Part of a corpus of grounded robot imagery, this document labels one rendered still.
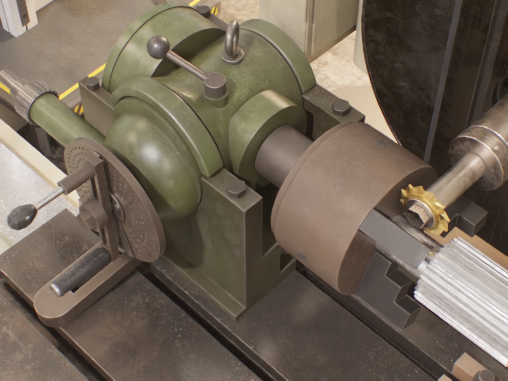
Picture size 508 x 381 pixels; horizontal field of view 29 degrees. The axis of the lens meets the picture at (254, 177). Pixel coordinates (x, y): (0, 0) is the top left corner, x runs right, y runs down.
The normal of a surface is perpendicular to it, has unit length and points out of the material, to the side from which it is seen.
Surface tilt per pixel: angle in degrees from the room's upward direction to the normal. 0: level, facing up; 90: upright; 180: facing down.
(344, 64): 0
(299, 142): 11
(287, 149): 19
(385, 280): 65
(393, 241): 35
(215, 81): 0
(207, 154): 56
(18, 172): 0
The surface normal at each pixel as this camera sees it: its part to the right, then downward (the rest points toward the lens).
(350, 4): 0.71, 0.54
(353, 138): 0.11, -0.73
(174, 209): 0.13, 0.79
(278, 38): 0.15, -0.51
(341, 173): -0.25, -0.41
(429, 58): -0.70, 0.54
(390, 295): -0.64, 0.22
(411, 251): -0.40, -0.22
